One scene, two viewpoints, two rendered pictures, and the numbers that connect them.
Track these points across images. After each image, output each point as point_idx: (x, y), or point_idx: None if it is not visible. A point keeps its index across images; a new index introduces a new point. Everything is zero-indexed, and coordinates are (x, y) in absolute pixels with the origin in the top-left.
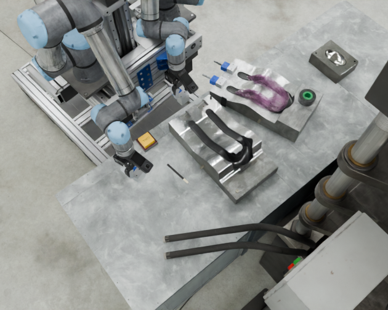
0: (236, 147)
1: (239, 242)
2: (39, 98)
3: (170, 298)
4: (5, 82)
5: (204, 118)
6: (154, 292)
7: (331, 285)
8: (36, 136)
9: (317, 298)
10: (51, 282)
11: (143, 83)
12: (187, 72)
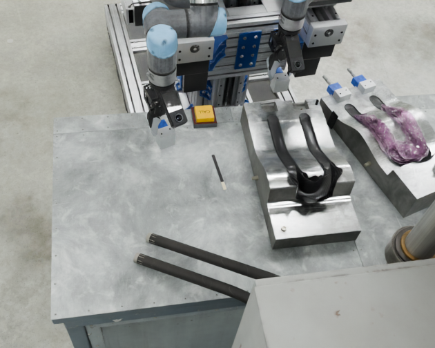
0: (313, 170)
1: (245, 291)
2: (119, 43)
3: (114, 334)
4: (96, 16)
5: (293, 121)
6: (94, 295)
7: (324, 330)
8: (91, 87)
9: (290, 333)
10: None
11: (242, 55)
12: (306, 72)
